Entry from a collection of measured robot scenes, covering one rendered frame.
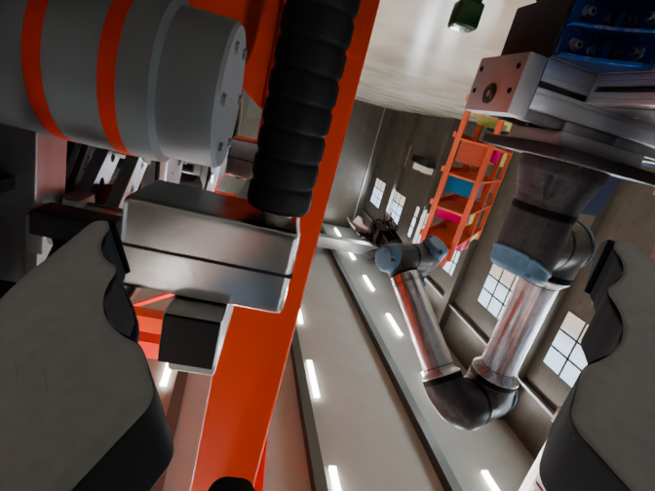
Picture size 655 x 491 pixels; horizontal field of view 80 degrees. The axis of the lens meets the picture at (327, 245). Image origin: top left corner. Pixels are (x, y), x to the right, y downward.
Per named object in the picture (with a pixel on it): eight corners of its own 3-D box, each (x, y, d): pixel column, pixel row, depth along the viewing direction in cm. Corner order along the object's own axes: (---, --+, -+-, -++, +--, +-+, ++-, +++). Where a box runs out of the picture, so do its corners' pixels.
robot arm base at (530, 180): (631, 180, 68) (604, 233, 71) (566, 165, 82) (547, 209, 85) (560, 161, 64) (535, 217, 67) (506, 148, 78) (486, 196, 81)
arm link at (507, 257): (559, 223, 68) (527, 292, 72) (589, 225, 76) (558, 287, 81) (498, 201, 77) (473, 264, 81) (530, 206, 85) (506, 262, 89)
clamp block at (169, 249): (120, 195, 19) (111, 291, 21) (302, 235, 20) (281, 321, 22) (155, 176, 24) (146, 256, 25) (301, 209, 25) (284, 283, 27)
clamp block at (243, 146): (230, 136, 51) (223, 176, 53) (298, 154, 52) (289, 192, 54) (236, 133, 56) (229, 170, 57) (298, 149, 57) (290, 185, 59)
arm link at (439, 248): (430, 253, 104) (406, 280, 110) (455, 253, 111) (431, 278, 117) (414, 232, 108) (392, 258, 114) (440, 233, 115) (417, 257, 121)
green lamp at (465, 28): (463, -5, 62) (454, 23, 63) (486, 3, 62) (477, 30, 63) (453, 1, 65) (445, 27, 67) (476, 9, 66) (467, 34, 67)
